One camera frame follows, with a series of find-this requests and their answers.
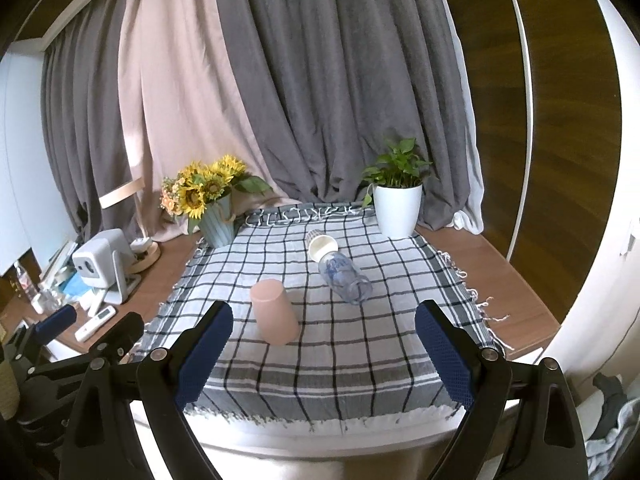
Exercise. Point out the narrow grey curtain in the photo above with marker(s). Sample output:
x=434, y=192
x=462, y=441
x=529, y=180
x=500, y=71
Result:
x=85, y=135

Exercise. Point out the white sheer curtain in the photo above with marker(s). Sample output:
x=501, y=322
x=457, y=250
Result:
x=472, y=175

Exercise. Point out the checked tablecloth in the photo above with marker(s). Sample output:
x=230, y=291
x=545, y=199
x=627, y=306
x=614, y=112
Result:
x=340, y=355

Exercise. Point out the wide grey curtain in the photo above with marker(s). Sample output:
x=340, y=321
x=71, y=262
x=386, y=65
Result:
x=350, y=85

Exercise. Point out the pink cup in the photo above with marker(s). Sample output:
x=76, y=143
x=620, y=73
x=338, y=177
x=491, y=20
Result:
x=276, y=312

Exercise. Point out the clear bottle with white cap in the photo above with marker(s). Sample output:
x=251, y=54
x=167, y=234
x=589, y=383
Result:
x=342, y=272

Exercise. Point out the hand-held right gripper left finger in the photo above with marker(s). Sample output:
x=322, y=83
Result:
x=205, y=355

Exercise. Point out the white projector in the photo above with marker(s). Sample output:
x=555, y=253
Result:
x=100, y=260

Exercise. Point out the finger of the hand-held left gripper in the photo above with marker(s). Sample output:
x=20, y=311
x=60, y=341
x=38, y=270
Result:
x=56, y=324
x=117, y=336

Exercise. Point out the round wooden tray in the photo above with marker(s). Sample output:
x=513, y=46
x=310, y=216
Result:
x=145, y=257

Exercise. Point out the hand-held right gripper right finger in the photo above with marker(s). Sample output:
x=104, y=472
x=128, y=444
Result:
x=445, y=355

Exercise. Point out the green plant in white pot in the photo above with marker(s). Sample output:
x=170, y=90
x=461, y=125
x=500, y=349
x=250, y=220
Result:
x=397, y=207

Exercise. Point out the pink curtain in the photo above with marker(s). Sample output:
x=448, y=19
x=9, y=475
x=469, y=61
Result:
x=175, y=100

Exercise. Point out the grey clothing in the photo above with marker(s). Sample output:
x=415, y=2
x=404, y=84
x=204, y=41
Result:
x=612, y=425

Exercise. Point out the sunflower bouquet in blue vase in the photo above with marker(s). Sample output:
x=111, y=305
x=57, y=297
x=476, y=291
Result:
x=210, y=195

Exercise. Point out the white remote control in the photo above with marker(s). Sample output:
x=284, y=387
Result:
x=95, y=323

